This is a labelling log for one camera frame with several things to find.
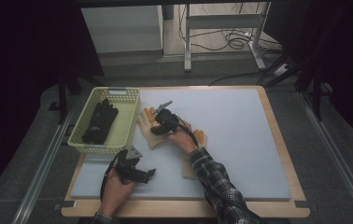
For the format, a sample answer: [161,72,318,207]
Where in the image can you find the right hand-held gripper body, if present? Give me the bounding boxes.
[152,100,182,131]

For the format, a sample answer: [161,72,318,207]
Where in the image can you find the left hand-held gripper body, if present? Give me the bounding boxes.
[112,146,145,185]

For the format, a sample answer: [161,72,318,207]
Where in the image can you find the pale yellow plastic basket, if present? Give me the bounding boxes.
[67,87,142,156]

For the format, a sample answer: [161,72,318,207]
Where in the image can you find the black glove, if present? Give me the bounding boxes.
[81,98,120,146]

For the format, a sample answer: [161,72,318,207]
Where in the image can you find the person's right hand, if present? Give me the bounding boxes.
[164,120,199,155]

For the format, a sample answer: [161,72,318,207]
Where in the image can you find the person's left hand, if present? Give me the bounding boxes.
[97,167,137,217]

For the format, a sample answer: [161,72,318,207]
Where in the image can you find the white foam mat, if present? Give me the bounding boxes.
[70,88,292,202]

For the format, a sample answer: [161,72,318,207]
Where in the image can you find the black stand legs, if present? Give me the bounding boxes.
[256,52,333,123]
[48,73,105,126]

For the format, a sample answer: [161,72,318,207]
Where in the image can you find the white cabinet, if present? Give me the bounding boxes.
[80,4,165,54]

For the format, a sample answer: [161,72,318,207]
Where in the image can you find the white power strip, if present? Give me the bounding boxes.
[273,63,289,77]

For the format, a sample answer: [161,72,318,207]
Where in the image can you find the dark curtain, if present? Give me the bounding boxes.
[0,0,105,206]
[262,0,353,150]

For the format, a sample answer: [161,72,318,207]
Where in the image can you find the right hand-held gripper black cable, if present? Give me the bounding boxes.
[174,115,200,147]

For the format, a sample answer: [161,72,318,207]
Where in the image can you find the aluminium rail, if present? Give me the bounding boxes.
[10,102,75,224]
[298,91,353,224]

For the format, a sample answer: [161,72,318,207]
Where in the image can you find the tangled black floor cables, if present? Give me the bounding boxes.
[177,3,285,54]

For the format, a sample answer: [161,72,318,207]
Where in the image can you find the grey metal desk frame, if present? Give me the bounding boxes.
[183,2,273,73]

